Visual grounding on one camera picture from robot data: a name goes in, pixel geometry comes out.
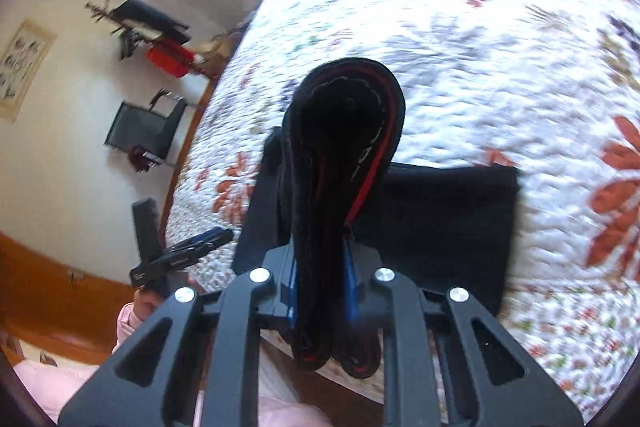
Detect black pants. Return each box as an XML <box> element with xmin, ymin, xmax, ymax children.
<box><xmin>232</xmin><ymin>57</ymin><xmax>518</xmax><ymax>379</ymax></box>

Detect pink sleeve forearm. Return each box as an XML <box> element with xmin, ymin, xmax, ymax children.
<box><xmin>13</xmin><ymin>303</ymin><xmax>143</xmax><ymax>424</ymax></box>

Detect left hand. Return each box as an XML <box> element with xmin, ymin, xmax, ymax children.
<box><xmin>130</xmin><ymin>275</ymin><xmax>202</xmax><ymax>323</ymax></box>

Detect right hand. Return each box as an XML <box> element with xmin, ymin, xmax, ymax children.
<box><xmin>258</xmin><ymin>395</ymin><xmax>331</xmax><ymax>427</ymax></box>

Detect black folding chair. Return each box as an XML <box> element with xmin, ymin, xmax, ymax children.
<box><xmin>104</xmin><ymin>89</ymin><xmax>191</xmax><ymax>172</ymax></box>

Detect red bag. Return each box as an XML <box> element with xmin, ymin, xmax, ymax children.
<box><xmin>146</xmin><ymin>46</ymin><xmax>194</xmax><ymax>78</ymax></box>

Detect coat rack with clothes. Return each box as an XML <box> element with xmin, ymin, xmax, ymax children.
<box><xmin>85</xmin><ymin>0</ymin><xmax>214</xmax><ymax>79</ymax></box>

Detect floral quilted bedspread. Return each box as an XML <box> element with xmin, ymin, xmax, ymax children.
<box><xmin>166</xmin><ymin>0</ymin><xmax>639</xmax><ymax>421</ymax></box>

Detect wall poster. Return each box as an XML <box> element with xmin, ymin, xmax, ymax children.
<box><xmin>0</xmin><ymin>18</ymin><xmax>56</xmax><ymax>124</ymax></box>

